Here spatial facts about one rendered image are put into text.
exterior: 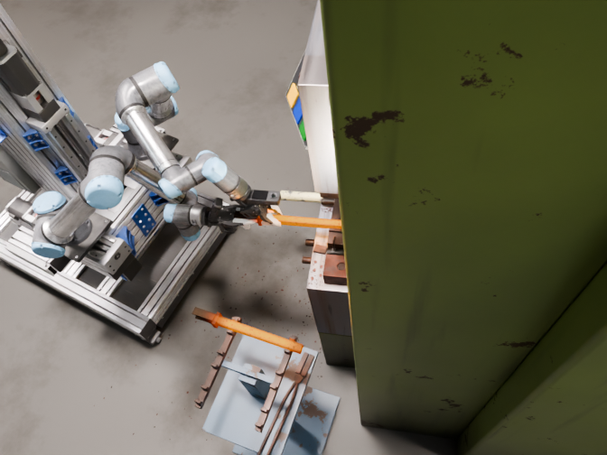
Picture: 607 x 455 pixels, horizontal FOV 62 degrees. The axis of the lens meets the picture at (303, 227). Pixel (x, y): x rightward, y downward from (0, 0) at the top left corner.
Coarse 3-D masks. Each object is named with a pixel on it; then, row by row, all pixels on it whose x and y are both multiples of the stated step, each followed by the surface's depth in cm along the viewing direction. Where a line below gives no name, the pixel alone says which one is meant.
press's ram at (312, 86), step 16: (320, 16) 120; (320, 32) 117; (320, 48) 114; (304, 64) 112; (320, 64) 111; (304, 80) 109; (320, 80) 108; (304, 96) 111; (320, 96) 110; (304, 112) 115; (320, 112) 114; (304, 128) 120; (320, 128) 119; (320, 144) 124; (320, 160) 129; (320, 176) 135; (336, 176) 134; (336, 192) 140
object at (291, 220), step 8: (240, 216) 183; (280, 216) 182; (288, 216) 182; (288, 224) 182; (296, 224) 181; (304, 224) 180; (312, 224) 179; (320, 224) 179; (328, 224) 178; (336, 224) 178
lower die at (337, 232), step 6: (336, 204) 186; (336, 210) 183; (336, 216) 182; (330, 228) 178; (336, 228) 178; (330, 234) 178; (336, 234) 178; (330, 240) 177; (336, 240) 176; (342, 240) 176; (330, 246) 178; (336, 246) 177; (342, 246) 177
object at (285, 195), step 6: (282, 192) 234; (288, 192) 233; (294, 192) 233; (300, 192) 233; (306, 192) 232; (312, 192) 232; (282, 198) 234; (288, 198) 233; (294, 198) 232; (300, 198) 232; (306, 198) 231; (312, 198) 231; (318, 198) 230
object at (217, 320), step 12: (192, 312) 172; (204, 312) 172; (216, 324) 171; (228, 324) 170; (240, 324) 169; (252, 336) 167; (264, 336) 166; (276, 336) 165; (288, 348) 163; (300, 348) 162
